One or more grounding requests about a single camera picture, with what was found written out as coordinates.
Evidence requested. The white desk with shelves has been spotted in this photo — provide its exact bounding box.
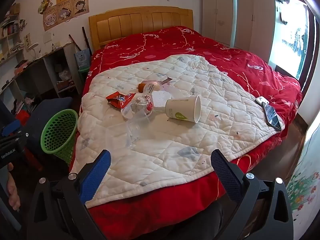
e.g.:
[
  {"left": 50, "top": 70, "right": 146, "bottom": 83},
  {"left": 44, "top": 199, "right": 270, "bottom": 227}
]
[{"left": 0, "top": 41, "right": 83, "bottom": 112}]

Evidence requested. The person's left hand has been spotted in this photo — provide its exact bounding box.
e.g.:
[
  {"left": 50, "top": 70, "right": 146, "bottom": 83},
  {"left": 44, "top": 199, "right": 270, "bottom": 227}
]
[{"left": 6, "top": 162, "right": 22, "bottom": 212}]

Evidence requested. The dark wooden stick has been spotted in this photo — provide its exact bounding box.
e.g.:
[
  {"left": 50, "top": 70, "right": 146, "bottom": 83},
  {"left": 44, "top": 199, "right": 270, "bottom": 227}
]
[{"left": 82, "top": 26, "right": 91, "bottom": 56}]

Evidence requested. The floral cloth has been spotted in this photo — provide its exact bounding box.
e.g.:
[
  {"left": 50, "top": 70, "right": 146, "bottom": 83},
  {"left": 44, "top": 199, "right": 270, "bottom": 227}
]
[{"left": 285, "top": 120, "right": 320, "bottom": 220}]

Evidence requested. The red patterned blanket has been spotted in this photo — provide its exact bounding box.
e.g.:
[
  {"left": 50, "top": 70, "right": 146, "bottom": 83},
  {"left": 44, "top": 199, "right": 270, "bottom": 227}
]
[{"left": 69, "top": 26, "right": 303, "bottom": 240}]

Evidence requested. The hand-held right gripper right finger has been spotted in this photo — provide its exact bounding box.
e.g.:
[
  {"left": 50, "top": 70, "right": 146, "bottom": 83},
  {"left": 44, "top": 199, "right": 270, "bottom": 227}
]
[{"left": 211, "top": 149, "right": 294, "bottom": 240}]

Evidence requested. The red plastic stool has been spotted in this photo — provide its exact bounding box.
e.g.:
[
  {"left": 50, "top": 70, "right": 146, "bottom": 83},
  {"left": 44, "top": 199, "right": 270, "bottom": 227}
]
[{"left": 15, "top": 110, "right": 31, "bottom": 126}]

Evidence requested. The violin wall sticker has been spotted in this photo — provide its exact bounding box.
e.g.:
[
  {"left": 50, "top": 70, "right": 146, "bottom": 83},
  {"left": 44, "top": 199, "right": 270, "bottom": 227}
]
[{"left": 38, "top": 0, "right": 56, "bottom": 14}]

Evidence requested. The white tissue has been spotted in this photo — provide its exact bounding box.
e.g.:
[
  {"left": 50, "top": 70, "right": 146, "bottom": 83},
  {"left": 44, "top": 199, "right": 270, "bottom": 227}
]
[{"left": 152, "top": 90, "right": 172, "bottom": 107}]

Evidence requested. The wall bookshelf with books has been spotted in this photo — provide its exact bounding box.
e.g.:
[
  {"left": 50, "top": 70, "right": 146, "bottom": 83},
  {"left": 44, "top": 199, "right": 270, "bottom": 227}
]
[{"left": 0, "top": 4, "right": 21, "bottom": 64}]

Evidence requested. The clear plastic wrap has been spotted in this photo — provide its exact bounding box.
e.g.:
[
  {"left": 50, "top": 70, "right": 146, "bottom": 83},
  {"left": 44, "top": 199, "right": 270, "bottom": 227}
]
[{"left": 126, "top": 123, "right": 142, "bottom": 148}]

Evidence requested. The wooden bed headboard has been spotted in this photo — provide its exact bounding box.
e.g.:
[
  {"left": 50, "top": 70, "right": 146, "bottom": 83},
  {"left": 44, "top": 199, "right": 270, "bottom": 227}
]
[{"left": 89, "top": 6, "right": 194, "bottom": 52}]

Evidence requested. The black smartphone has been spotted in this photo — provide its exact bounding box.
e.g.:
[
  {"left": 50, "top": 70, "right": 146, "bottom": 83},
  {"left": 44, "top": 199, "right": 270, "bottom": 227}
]
[{"left": 262, "top": 103, "right": 283, "bottom": 131}]

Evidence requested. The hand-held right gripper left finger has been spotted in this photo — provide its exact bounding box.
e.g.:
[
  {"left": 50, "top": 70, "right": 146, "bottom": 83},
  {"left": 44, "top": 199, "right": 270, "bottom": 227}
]
[{"left": 26, "top": 149, "right": 112, "bottom": 240}]

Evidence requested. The small bottle with brown cap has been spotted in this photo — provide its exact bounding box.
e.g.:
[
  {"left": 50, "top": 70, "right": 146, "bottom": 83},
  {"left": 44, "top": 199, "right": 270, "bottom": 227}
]
[{"left": 138, "top": 80, "right": 163, "bottom": 93}]

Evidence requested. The white paper cup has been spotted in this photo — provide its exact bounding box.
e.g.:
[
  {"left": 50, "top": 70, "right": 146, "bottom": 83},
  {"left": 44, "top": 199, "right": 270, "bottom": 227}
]
[{"left": 165, "top": 95, "right": 201, "bottom": 123}]

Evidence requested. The foil wrapper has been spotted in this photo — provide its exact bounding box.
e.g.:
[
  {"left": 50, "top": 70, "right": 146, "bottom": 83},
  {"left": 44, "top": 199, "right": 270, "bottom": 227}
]
[{"left": 135, "top": 94, "right": 153, "bottom": 115}]

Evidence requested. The window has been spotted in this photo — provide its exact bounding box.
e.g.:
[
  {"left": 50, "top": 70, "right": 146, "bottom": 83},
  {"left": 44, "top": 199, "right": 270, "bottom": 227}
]
[{"left": 269, "top": 0, "right": 316, "bottom": 81}]

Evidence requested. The red snack wrapper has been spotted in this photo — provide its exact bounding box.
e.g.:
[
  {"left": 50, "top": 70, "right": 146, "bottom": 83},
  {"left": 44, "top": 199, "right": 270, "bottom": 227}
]
[{"left": 106, "top": 92, "right": 137, "bottom": 108}]

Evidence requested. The brown cartoon wall poster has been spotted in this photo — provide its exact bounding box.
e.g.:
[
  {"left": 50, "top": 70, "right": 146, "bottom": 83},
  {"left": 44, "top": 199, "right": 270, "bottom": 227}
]
[
  {"left": 72, "top": 0, "right": 90, "bottom": 16},
  {"left": 57, "top": 2, "right": 74, "bottom": 22},
  {"left": 43, "top": 10, "right": 59, "bottom": 32}
]

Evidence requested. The white quilted blanket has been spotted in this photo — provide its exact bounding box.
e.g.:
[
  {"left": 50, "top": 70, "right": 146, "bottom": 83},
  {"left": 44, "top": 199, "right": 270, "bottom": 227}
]
[{"left": 70, "top": 54, "right": 285, "bottom": 208}]

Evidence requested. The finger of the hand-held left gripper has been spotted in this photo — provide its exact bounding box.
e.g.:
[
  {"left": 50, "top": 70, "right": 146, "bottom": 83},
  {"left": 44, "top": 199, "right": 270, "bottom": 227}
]
[
  {"left": 0, "top": 119, "right": 22, "bottom": 137},
  {"left": 0, "top": 130, "right": 29, "bottom": 146}
]

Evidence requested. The green plastic mesh basket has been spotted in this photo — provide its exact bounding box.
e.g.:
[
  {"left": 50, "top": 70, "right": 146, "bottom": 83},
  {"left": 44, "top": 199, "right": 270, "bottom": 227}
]
[{"left": 40, "top": 109, "right": 79, "bottom": 167}]

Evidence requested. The white wardrobe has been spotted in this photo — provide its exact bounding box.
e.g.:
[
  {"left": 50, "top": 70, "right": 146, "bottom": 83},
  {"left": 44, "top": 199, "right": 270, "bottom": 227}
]
[{"left": 202, "top": 0, "right": 277, "bottom": 63}]

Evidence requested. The clear plastic cup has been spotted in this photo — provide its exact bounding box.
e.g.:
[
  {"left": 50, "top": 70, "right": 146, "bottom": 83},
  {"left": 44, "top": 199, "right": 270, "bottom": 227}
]
[{"left": 121, "top": 104, "right": 150, "bottom": 127}]

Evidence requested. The green plastic stool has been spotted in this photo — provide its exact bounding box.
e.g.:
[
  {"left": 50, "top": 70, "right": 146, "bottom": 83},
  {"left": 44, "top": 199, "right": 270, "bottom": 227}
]
[{"left": 79, "top": 67, "right": 91, "bottom": 88}]

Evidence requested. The blue gift bag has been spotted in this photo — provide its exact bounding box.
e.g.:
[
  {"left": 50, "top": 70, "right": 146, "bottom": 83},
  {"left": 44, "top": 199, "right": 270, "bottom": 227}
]
[{"left": 74, "top": 49, "right": 92, "bottom": 70}]

